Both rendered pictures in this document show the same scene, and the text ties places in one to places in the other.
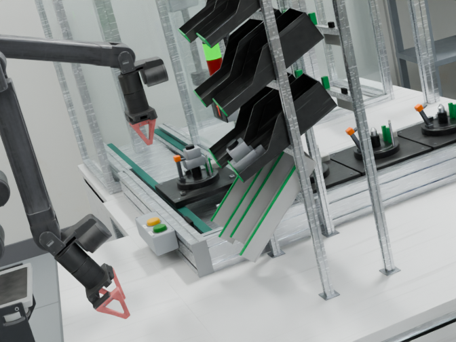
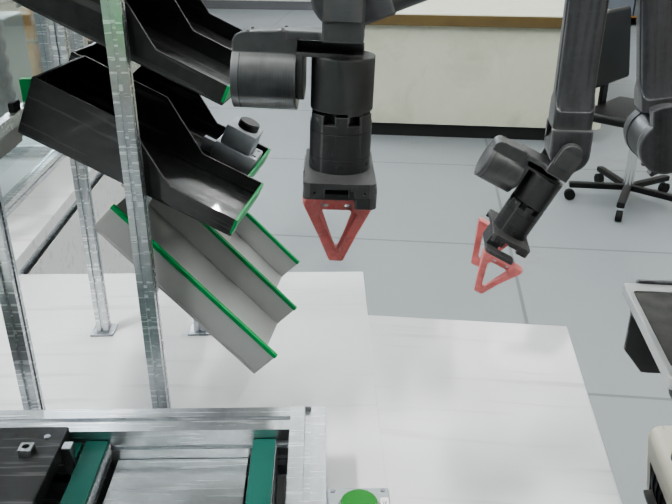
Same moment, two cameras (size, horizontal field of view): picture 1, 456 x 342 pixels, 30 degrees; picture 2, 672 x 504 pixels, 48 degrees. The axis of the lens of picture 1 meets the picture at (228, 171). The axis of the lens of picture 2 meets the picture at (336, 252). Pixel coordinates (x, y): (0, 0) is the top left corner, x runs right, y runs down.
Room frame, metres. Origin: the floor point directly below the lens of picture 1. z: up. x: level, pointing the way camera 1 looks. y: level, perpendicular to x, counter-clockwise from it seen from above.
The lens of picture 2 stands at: (2.90, 0.37, 1.56)
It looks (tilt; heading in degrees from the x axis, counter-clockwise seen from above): 25 degrees down; 195
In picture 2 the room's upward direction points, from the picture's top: straight up
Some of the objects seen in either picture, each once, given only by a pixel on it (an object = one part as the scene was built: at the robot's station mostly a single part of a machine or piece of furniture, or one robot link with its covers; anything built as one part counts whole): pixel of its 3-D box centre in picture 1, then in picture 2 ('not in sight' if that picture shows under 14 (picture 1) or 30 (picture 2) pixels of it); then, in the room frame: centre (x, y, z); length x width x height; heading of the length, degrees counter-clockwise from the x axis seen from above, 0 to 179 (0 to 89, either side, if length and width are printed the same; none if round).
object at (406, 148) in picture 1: (374, 138); not in sight; (2.48, -0.46, 1.01); 0.24 x 0.24 x 0.13; 16
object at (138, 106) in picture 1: (137, 104); (340, 146); (2.24, 0.19, 1.35); 0.10 x 0.07 x 0.07; 16
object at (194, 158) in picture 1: (195, 155); not in sight; (2.63, 0.09, 1.06); 0.08 x 0.04 x 0.07; 106
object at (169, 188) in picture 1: (199, 184); not in sight; (2.62, 0.10, 0.96); 0.24 x 0.24 x 0.02; 16
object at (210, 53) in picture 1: (212, 50); not in sight; (2.56, -0.04, 1.39); 0.05 x 0.05 x 0.05
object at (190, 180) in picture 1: (197, 178); not in sight; (2.62, 0.10, 0.98); 0.14 x 0.14 x 0.02
